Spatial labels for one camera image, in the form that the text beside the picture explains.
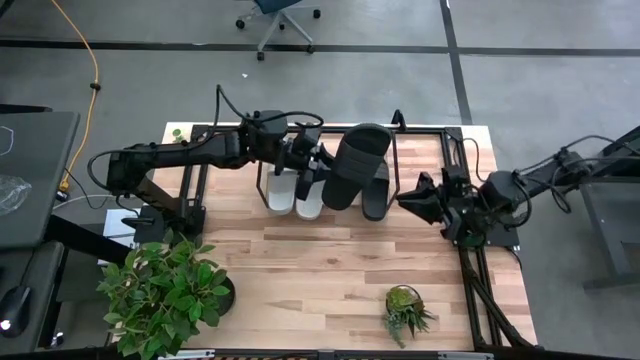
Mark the black computer mouse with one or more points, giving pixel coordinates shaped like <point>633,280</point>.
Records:
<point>14,310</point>

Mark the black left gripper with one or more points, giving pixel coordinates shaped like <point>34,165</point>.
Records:
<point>295,145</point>

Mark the clear plastic bag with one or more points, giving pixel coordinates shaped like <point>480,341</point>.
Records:
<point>12,192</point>

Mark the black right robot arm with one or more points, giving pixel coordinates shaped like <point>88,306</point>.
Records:
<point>550,175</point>

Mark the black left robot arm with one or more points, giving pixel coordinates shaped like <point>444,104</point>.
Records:
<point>175,155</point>

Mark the white rubber slide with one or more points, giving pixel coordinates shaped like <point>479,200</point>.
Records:
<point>281,195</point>
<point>310,207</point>

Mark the small succulent in black pot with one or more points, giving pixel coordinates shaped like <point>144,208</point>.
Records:
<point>405,312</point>

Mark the grey desk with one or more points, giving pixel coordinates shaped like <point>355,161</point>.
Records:
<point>35,175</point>

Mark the office chair with grey base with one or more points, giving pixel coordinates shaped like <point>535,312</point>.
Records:
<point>275,5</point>

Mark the small green leaf sprig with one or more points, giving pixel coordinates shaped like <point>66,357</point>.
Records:
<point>177,136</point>

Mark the large leafy potted plant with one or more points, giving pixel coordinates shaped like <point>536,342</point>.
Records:
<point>160,295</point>

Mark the black metal table frame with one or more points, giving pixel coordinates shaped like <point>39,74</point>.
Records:
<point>425,129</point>

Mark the black rubber slide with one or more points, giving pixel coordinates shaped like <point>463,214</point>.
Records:
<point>376,200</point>
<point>357,160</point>

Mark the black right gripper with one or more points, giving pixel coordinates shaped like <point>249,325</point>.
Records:
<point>465,210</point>

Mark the black side table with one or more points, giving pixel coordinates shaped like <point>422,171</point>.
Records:
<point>610,225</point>

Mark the black desk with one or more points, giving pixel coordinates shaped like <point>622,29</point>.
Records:
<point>30,270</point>

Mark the white sheet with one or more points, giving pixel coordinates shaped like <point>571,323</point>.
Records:
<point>117,225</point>

